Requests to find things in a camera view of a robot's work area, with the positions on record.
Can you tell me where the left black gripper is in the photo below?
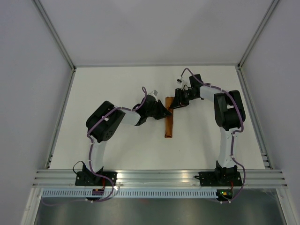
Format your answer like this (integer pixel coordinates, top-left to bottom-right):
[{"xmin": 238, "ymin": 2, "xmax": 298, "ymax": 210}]
[{"xmin": 146, "ymin": 101, "xmax": 171, "ymax": 121}]

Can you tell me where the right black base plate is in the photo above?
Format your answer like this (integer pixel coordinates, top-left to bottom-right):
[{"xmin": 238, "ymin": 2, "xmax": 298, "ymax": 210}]
[{"xmin": 194, "ymin": 172, "xmax": 242, "ymax": 187}]

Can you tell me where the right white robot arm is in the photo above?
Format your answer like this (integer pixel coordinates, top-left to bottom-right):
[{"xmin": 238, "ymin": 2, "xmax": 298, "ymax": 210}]
[{"xmin": 171, "ymin": 74, "xmax": 246, "ymax": 185}]

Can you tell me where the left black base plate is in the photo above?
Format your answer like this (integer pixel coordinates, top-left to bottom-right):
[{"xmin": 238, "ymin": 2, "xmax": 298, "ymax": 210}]
[{"xmin": 75, "ymin": 171, "xmax": 117, "ymax": 187}]

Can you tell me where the aluminium mounting rail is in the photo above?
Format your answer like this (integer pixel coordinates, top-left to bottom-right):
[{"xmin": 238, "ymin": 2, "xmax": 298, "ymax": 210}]
[{"xmin": 31, "ymin": 169, "xmax": 287, "ymax": 188}]

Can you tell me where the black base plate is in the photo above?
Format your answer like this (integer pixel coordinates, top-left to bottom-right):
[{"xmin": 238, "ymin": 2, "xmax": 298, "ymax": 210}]
[
  {"xmin": 194, "ymin": 172, "xmax": 242, "ymax": 187},
  {"xmin": 75, "ymin": 171, "xmax": 117, "ymax": 187}
]

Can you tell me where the white slotted cable duct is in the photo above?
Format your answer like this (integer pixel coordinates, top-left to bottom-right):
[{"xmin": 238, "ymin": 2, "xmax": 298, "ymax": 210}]
[{"xmin": 42, "ymin": 188, "xmax": 218, "ymax": 198}]

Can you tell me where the left aluminium frame post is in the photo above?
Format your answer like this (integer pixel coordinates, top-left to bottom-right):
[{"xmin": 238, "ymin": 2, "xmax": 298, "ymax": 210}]
[{"xmin": 32, "ymin": 0, "xmax": 76, "ymax": 71}]

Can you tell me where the orange cloth napkin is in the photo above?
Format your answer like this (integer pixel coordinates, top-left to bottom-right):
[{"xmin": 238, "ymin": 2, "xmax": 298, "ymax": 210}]
[{"xmin": 165, "ymin": 97, "xmax": 174, "ymax": 138}]

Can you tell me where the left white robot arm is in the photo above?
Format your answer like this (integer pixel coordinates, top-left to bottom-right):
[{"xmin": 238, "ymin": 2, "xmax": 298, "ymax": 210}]
[{"xmin": 76, "ymin": 94, "xmax": 172, "ymax": 186}]

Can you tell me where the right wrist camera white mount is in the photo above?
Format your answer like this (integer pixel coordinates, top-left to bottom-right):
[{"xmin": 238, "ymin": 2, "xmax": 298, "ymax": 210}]
[{"xmin": 176, "ymin": 76, "xmax": 188, "ymax": 89}]

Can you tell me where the right aluminium frame post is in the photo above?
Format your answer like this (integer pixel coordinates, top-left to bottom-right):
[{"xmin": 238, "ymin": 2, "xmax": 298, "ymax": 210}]
[{"xmin": 237, "ymin": 0, "xmax": 281, "ymax": 68}]

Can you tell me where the aluminium frame post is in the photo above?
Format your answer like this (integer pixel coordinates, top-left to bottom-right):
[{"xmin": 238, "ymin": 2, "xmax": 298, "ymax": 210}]
[
  {"xmin": 32, "ymin": 0, "xmax": 76, "ymax": 71},
  {"xmin": 237, "ymin": 0, "xmax": 281, "ymax": 68}
]

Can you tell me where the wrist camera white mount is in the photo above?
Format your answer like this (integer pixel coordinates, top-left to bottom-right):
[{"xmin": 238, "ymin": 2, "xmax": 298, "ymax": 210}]
[
  {"xmin": 149, "ymin": 90, "xmax": 158, "ymax": 98},
  {"xmin": 176, "ymin": 76, "xmax": 188, "ymax": 89}
]

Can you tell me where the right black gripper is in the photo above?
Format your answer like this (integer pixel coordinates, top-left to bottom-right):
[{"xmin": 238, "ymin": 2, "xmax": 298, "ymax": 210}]
[{"xmin": 170, "ymin": 88, "xmax": 197, "ymax": 109}]

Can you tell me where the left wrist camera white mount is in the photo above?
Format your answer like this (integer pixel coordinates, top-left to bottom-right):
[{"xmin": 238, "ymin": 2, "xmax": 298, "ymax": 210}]
[{"xmin": 149, "ymin": 90, "xmax": 158, "ymax": 98}]

